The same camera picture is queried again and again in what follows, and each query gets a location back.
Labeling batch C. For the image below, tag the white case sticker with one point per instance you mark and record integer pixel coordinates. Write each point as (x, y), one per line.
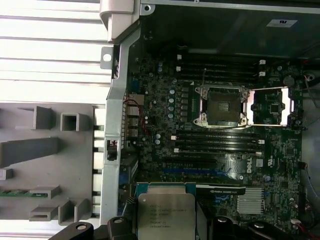
(282, 23)

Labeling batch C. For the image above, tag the RAM slot with black clips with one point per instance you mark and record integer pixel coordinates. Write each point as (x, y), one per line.
(220, 77)
(220, 65)
(217, 145)
(217, 133)

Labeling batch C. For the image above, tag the black graphics card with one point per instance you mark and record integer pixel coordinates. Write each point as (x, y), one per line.
(220, 191)

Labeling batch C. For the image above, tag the black open PC case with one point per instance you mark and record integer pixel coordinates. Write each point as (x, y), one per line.
(115, 105)

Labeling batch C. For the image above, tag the green motherboard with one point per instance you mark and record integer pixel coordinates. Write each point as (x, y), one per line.
(282, 155)

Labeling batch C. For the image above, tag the silver CPU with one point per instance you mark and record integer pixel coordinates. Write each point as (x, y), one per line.
(166, 215)

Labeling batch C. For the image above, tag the grey plastic parts rack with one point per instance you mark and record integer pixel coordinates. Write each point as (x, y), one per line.
(75, 155)

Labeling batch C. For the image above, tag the silver finned heatsink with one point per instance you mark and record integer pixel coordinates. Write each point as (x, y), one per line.
(250, 202)

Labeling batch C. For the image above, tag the metal locking lever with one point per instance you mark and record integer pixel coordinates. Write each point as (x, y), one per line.
(204, 76)

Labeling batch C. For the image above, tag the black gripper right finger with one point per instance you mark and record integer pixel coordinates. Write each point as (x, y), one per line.
(225, 228)

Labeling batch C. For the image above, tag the black expansion slot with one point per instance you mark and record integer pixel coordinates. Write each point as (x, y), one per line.
(190, 161)

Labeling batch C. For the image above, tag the CPU socket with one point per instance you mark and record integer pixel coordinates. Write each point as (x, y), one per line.
(222, 107)

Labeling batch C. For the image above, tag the RAM slot with white clips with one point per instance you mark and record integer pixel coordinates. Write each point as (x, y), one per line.
(220, 59)
(217, 139)
(217, 152)
(220, 71)

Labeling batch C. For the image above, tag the round coin cell battery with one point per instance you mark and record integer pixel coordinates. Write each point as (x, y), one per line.
(289, 80)

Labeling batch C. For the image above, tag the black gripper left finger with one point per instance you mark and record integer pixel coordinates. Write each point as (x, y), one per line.
(120, 228)

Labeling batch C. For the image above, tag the blue expansion slot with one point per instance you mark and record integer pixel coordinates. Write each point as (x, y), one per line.
(187, 172)

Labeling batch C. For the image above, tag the green RAM stick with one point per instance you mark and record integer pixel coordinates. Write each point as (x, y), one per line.
(15, 193)

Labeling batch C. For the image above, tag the metal socket cover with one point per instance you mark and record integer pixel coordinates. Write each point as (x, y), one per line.
(285, 105)

